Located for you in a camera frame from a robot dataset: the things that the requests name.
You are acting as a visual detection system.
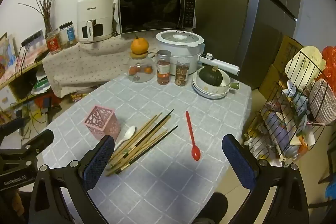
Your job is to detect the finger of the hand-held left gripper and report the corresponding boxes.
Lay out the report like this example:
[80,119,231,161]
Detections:
[16,130,54,159]
[0,116,31,142]

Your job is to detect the napa cabbage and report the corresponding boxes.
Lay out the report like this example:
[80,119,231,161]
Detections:
[285,46,326,78]

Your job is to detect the person's dark-clothed leg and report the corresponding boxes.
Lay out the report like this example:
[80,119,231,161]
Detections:
[194,193,229,224]

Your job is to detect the green squash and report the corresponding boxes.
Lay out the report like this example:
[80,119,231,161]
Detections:
[197,65,223,87]

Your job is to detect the white electric cooking pot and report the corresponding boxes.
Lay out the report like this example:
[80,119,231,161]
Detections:
[155,29,240,76]

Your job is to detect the grey checked tablecloth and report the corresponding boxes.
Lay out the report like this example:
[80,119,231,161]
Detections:
[38,74,251,224]

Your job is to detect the red label jar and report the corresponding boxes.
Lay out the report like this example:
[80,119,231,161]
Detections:
[46,28,63,55]

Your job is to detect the blue label jar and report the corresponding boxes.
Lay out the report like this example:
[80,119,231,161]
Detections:
[59,21,77,49]

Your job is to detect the floral cabinet tablecloth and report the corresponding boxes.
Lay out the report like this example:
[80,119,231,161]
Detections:
[42,30,159,98]

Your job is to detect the black microwave oven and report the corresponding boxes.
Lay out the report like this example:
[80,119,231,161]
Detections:
[117,0,196,35]

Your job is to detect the pile of wooden chopsticks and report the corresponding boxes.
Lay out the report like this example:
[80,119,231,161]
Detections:
[105,112,171,177]

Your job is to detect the large orange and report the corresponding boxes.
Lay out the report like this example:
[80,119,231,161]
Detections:
[131,34,150,54]

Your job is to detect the wooden shelf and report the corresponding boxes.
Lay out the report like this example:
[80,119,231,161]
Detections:
[0,58,46,109]

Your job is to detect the jar of dried rings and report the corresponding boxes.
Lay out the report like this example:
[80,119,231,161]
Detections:
[175,58,190,87]

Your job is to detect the black chopstick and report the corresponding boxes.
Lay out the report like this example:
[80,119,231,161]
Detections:
[115,126,178,175]
[134,109,174,148]

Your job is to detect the glass jar with cork lid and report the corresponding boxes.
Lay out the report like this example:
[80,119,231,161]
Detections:
[127,52,155,83]

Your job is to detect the printed yellow box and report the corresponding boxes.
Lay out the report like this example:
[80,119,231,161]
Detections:
[70,91,93,103]

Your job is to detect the jar of red spice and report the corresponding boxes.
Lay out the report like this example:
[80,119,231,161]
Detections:
[157,50,172,85]

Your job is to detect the pink woven basket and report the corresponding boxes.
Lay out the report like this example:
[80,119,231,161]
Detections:
[308,80,336,124]

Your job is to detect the dried branches in vase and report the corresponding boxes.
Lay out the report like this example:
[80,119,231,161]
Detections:
[18,0,62,33]

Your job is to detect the white air fryer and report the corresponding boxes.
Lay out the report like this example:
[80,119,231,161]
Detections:
[76,0,114,43]

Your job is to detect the red plastic spoon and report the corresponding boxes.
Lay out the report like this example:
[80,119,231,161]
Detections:
[185,111,201,161]

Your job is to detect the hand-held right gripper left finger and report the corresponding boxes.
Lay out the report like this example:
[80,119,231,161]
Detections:
[28,134,115,224]

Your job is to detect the orange plastic bag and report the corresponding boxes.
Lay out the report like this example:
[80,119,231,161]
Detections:
[321,46,336,75]

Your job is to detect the grey refrigerator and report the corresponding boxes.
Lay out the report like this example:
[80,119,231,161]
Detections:
[196,0,302,89]

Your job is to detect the green and white bag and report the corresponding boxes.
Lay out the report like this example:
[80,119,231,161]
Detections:
[32,75,51,96]

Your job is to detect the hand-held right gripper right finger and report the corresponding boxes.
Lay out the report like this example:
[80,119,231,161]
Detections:
[222,134,310,224]

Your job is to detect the pink perforated utensil holder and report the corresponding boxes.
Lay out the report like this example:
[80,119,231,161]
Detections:
[83,105,121,141]

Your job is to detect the black wire rack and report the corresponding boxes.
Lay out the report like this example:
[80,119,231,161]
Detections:
[244,48,336,161]

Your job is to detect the cardboard box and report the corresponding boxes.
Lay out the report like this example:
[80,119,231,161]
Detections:
[259,35,305,100]

